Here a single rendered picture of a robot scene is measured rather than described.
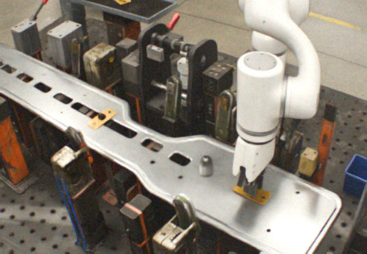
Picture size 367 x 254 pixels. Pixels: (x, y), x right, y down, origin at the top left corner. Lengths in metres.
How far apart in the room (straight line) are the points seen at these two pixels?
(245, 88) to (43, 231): 0.85
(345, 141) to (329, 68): 1.70
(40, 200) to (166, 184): 0.57
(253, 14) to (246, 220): 0.43
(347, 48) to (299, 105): 2.79
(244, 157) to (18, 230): 0.81
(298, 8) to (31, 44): 0.96
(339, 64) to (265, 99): 2.59
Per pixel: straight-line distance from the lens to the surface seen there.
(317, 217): 1.07
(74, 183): 1.21
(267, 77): 0.84
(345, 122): 1.80
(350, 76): 3.33
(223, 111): 1.21
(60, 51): 1.55
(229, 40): 3.58
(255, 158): 0.95
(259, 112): 0.88
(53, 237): 1.45
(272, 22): 0.90
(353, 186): 1.50
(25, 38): 1.77
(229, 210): 1.06
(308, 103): 0.87
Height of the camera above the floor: 1.82
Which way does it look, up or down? 40 degrees down
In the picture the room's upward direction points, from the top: 4 degrees counter-clockwise
